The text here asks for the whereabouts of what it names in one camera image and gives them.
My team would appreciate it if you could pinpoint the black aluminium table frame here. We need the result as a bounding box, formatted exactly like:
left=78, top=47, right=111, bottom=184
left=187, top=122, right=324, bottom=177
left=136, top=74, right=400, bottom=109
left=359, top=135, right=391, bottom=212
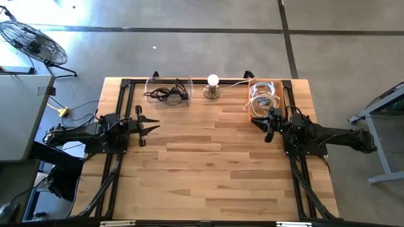
left=71, top=77, right=340, bottom=221

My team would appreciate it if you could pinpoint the black floor fan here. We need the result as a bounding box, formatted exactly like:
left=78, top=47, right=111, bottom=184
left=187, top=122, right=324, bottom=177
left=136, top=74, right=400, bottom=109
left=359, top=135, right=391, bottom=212
left=0, top=20, right=78, bottom=78

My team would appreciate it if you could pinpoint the clear plastic bin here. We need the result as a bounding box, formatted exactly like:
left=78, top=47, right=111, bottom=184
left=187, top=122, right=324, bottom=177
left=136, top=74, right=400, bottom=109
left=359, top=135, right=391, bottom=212
left=144, top=76, right=194, bottom=110

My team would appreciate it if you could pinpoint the orange wooden bin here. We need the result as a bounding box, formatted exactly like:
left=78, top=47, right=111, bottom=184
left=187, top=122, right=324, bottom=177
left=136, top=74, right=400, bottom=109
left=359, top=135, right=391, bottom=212
left=247, top=78, right=286, bottom=122

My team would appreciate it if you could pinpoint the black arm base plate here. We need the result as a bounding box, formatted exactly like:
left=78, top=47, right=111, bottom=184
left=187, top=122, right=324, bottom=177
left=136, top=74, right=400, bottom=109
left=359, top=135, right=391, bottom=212
left=83, top=125, right=130, bottom=154
left=282, top=131, right=329, bottom=157

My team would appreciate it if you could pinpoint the white bulb wooden base lamp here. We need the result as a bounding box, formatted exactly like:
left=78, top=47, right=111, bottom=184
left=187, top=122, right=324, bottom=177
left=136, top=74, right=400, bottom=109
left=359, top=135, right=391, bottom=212
left=203, top=74, right=222, bottom=100

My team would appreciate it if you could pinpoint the white paper sheet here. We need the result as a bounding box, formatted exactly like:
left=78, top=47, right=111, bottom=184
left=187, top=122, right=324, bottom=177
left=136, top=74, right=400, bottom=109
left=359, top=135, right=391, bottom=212
left=61, top=141, right=88, bottom=160

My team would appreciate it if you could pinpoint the grey cabinet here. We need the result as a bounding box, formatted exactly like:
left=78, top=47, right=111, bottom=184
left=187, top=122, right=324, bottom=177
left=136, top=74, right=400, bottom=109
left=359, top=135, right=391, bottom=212
left=0, top=66, right=56, bottom=162

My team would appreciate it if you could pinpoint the black chair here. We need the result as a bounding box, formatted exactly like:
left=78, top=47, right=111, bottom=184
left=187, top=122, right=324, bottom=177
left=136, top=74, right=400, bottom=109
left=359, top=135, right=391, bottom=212
left=28, top=141, right=86, bottom=202

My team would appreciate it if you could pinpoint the black floor cable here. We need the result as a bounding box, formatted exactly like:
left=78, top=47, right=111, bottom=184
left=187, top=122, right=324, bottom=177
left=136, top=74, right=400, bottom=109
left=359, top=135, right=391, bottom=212
left=47, top=96, right=102, bottom=130

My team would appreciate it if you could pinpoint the silver metal bracket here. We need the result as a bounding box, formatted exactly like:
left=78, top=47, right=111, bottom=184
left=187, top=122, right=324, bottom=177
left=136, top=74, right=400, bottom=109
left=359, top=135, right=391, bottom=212
left=276, top=221, right=312, bottom=227
left=100, top=220, right=136, bottom=227

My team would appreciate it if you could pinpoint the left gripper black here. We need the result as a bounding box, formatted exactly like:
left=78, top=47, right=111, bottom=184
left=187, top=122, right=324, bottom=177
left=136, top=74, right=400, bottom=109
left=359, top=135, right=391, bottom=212
left=128, top=105, right=162, bottom=148

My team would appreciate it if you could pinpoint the grey metal table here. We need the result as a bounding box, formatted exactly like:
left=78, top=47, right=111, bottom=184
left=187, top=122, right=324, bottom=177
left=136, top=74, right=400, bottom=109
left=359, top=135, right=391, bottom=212
left=348, top=80, right=404, bottom=185

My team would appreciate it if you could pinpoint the white lamp cord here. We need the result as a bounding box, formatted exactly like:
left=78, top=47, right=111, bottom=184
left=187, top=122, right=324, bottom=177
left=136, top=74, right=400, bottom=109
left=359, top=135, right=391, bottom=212
left=220, top=77, right=258, bottom=91

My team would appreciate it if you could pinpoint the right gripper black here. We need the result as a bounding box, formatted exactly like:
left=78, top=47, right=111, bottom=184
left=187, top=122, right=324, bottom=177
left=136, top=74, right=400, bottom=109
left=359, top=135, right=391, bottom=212
left=251, top=107, right=290, bottom=143

